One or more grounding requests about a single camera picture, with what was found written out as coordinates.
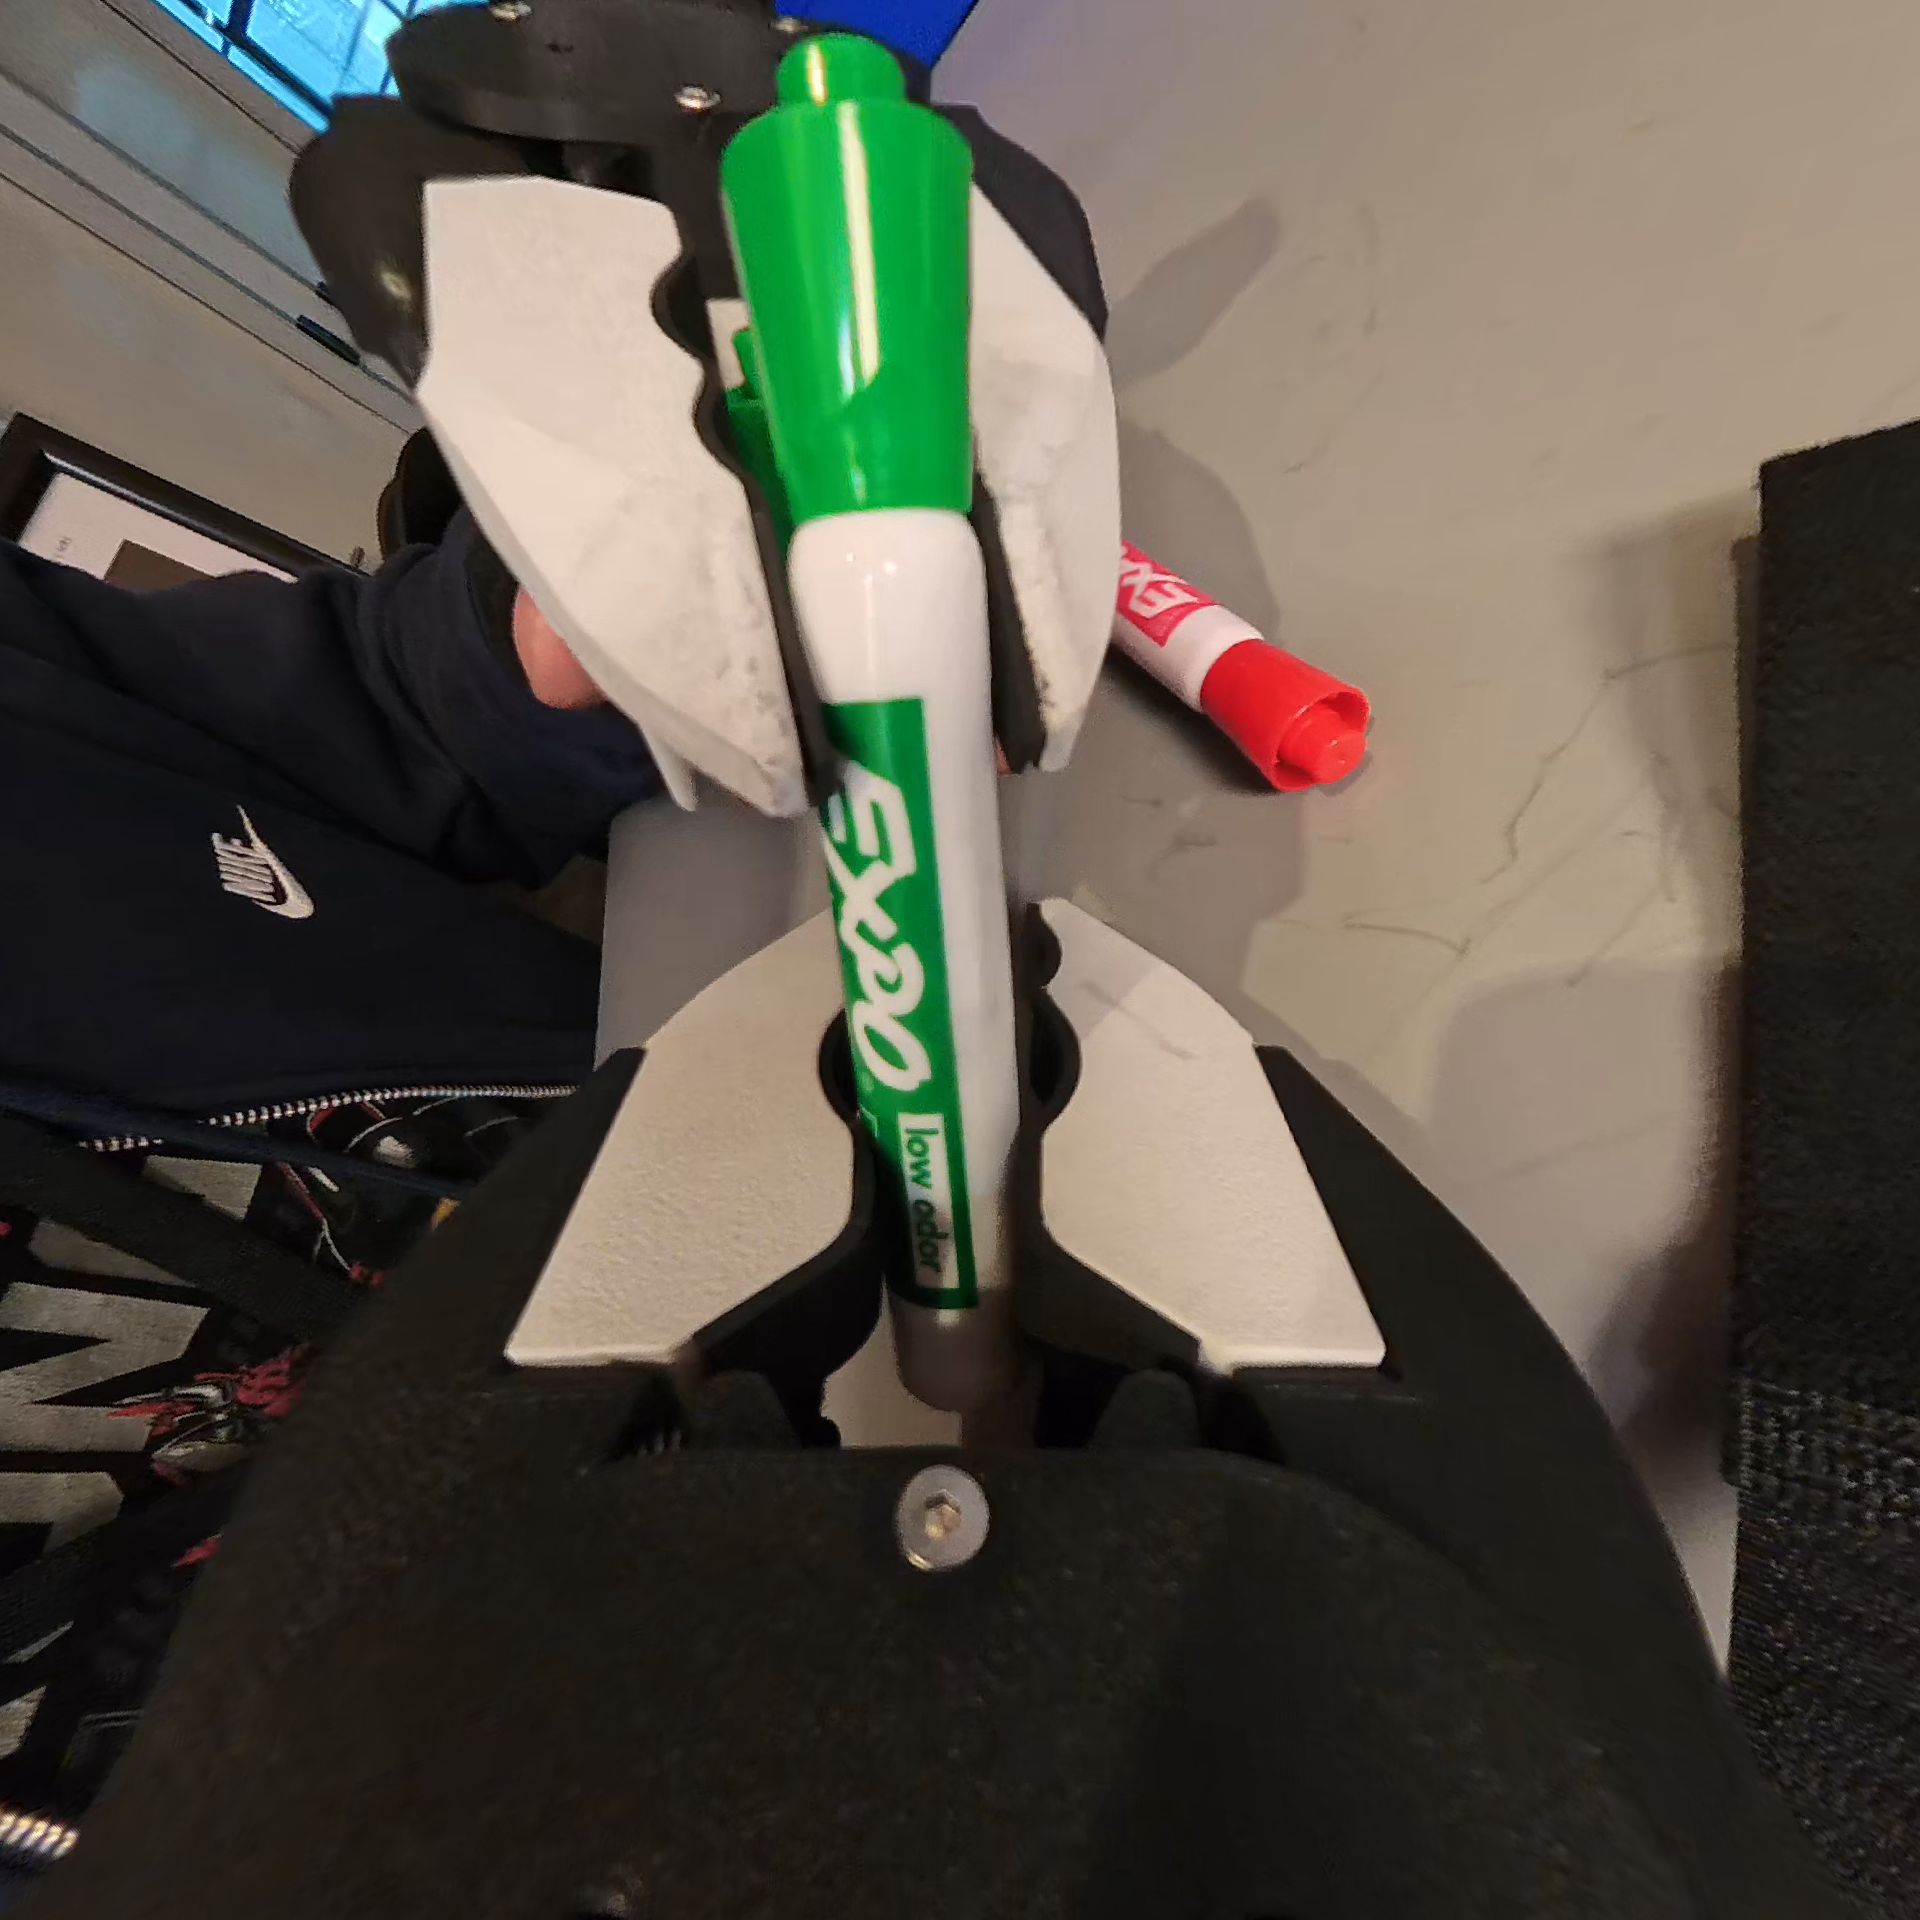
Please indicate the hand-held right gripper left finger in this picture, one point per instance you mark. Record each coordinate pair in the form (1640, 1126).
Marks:
(674, 1200)

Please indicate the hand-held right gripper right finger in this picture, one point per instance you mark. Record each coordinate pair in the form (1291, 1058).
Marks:
(1216, 1200)

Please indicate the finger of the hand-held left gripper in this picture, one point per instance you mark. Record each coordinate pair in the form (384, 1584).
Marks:
(586, 452)
(1051, 422)

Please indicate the red dry erase marker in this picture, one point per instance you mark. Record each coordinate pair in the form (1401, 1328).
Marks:
(1247, 676)

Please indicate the person's left hand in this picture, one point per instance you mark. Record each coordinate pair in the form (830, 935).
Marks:
(559, 650)

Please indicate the dark zip jacket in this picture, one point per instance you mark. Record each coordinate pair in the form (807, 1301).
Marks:
(181, 961)

